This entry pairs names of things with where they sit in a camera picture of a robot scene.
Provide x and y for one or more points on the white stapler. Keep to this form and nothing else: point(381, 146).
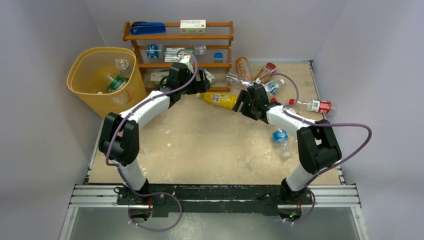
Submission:
point(210, 77)

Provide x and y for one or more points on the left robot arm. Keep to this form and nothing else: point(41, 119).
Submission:
point(120, 134)

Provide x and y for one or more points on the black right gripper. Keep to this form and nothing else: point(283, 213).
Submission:
point(245, 104)

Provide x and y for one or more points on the dark green label bottle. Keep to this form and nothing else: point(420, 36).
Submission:
point(124, 67)

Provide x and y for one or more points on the marker pen set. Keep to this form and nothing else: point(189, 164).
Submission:
point(173, 54)

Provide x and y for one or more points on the blue label clear bottle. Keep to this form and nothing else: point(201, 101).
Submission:
point(281, 139)

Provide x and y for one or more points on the white red box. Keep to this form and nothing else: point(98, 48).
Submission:
point(193, 26)

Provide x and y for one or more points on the red gold label bottle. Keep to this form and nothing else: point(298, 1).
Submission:
point(267, 69)

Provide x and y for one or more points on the orange label bottle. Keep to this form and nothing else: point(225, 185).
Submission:
point(242, 65)

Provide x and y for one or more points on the wooden shelf rack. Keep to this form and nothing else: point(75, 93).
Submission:
point(218, 38)

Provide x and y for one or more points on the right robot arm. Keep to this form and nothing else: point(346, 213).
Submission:
point(317, 145)

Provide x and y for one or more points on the green white label bottle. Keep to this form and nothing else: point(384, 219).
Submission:
point(114, 82)

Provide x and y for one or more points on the blue stapler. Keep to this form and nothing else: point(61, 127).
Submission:
point(147, 28)

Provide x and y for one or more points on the blue green label white-cap bottle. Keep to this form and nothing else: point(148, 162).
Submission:
point(272, 87)

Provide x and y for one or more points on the blue eraser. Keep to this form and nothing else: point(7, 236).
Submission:
point(218, 57)

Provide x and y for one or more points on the blue tape dispenser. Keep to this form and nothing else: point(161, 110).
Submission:
point(155, 51)

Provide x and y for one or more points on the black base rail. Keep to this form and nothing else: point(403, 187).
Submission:
point(160, 199)

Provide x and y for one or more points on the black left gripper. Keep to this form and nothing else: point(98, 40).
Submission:
point(202, 86)

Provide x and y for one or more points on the yellow juice bottle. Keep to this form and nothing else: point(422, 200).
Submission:
point(221, 99)

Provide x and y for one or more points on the yellow plastic bin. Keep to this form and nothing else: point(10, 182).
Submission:
point(86, 79)

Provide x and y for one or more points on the clear bottle white logo cap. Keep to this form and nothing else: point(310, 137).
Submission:
point(237, 80)

